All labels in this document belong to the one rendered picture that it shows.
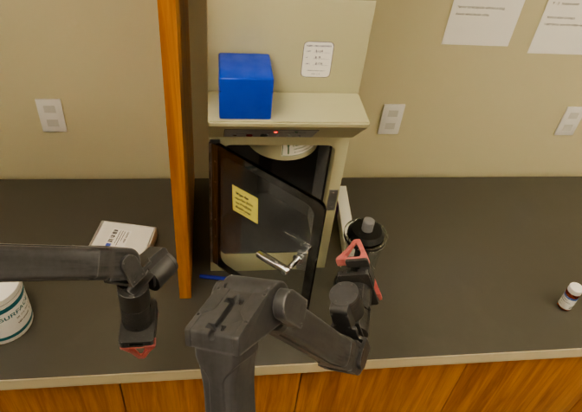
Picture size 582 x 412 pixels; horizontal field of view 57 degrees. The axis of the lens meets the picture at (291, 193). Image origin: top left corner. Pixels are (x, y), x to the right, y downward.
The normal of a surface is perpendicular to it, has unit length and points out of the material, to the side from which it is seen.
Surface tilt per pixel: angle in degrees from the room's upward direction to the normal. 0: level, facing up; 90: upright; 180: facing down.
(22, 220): 0
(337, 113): 0
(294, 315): 70
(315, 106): 0
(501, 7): 90
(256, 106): 90
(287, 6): 90
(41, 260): 62
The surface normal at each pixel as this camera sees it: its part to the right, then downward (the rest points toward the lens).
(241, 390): 0.86, 0.12
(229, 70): 0.09, -0.75
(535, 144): 0.11, 0.66
